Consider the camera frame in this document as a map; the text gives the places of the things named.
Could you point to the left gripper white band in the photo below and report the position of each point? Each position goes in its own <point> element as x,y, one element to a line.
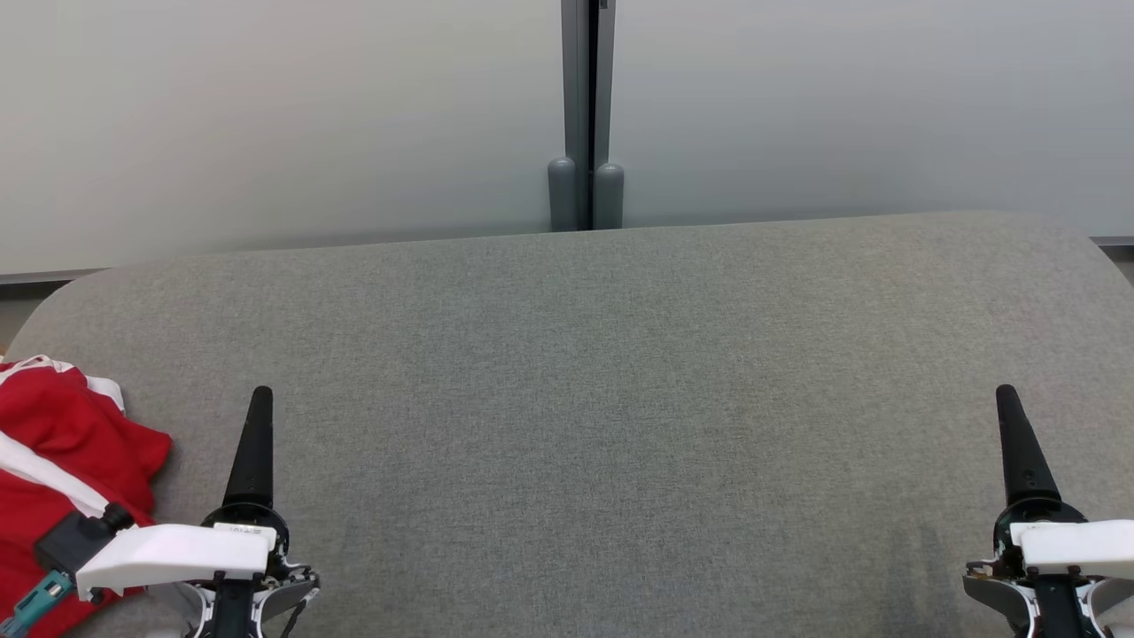
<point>177,554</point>

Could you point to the red shorts with white stripe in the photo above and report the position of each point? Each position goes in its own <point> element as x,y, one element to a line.
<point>97,452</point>

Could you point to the grey partition base rail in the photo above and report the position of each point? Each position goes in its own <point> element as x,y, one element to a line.
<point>1114,240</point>
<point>44,276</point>

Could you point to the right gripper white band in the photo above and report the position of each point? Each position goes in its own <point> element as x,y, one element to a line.
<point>1072,549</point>

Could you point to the grey rounded post foot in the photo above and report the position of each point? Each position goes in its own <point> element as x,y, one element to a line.
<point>562,195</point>
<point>609,195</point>

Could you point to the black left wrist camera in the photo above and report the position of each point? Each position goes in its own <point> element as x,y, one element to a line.
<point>80,539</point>

